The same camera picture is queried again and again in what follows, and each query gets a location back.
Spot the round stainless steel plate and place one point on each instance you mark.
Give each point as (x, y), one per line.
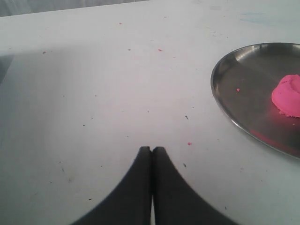
(256, 70)

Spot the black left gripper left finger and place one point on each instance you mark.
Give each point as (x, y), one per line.
(130, 202)

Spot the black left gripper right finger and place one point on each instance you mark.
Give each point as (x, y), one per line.
(175, 202)

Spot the pink dough lump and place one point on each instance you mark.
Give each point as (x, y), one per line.
(286, 96)

